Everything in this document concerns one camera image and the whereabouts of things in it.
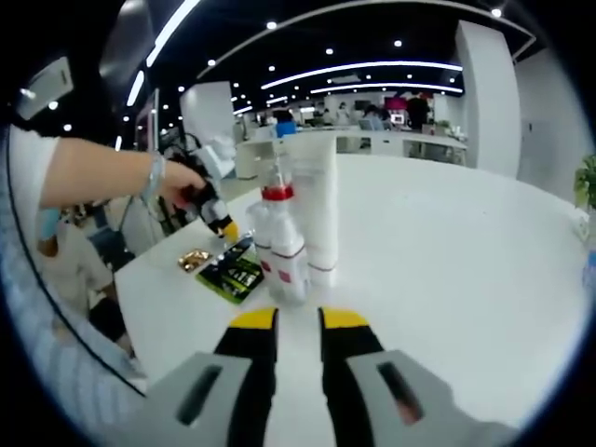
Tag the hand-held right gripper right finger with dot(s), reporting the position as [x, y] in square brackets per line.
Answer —
[391, 400]

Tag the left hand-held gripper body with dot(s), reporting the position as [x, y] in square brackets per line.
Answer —
[216, 158]

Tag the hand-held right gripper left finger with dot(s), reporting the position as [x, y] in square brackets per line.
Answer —
[205, 400]

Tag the white skincare bottle red square label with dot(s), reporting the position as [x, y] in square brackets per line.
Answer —
[258, 228]
[288, 274]

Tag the white skincare bottle red collar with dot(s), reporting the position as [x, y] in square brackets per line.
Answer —
[278, 193]

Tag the white skincare tube red line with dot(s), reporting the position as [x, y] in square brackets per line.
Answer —
[321, 209]

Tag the person's left hand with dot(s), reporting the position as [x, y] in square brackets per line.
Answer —
[179, 181]

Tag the gold wrapped candies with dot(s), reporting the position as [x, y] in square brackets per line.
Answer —
[195, 260]

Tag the green snack packet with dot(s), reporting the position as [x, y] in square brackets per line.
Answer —
[233, 274]

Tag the open laptop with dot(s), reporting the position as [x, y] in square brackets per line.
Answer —
[153, 121]

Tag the blue white checked partition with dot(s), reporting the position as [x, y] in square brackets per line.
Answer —
[60, 372]

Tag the long white counter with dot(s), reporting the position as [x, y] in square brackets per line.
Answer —
[372, 139]

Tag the person's white shirt torso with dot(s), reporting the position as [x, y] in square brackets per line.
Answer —
[70, 270]

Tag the ceiling air vent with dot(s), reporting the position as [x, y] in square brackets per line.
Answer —
[46, 86]

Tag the red display screen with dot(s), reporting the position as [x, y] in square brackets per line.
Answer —
[396, 102]

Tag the white power socket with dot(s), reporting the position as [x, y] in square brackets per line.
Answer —
[582, 228]

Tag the green potted plant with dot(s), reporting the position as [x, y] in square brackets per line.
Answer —
[587, 181]

